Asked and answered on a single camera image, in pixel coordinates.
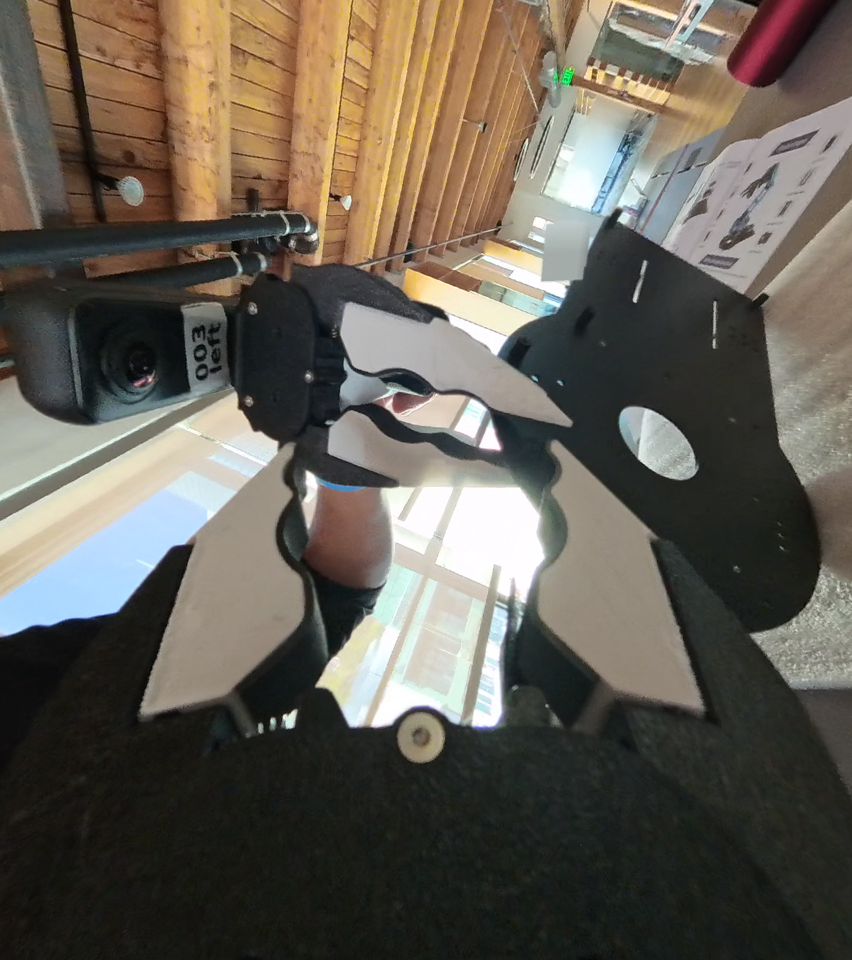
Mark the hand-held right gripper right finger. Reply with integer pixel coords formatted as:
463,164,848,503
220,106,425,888
529,437,706,717

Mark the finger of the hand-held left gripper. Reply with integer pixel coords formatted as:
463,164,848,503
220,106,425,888
327,408,528,490
338,302,574,430

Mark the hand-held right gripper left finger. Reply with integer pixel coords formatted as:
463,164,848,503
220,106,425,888
138,441,318,723

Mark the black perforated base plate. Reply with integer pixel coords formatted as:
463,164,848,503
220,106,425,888
497,208,822,635

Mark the person's left hand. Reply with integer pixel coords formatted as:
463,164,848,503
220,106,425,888
375,390,434,418

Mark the thick black ceiling pipe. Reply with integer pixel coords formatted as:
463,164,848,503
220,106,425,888
0,210,320,277
0,251,277,339

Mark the person's black top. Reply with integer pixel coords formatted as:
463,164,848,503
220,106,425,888
0,543,198,864

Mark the thin black ceiling conduit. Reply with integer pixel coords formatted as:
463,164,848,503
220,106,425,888
58,0,110,224

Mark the grey steel ceiling beam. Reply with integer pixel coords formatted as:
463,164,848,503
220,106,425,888
0,0,73,226

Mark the illustrated assembly manual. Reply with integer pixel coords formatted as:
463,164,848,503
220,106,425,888
662,73,852,297

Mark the red cylinder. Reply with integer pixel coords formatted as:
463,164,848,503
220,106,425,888
726,0,841,85

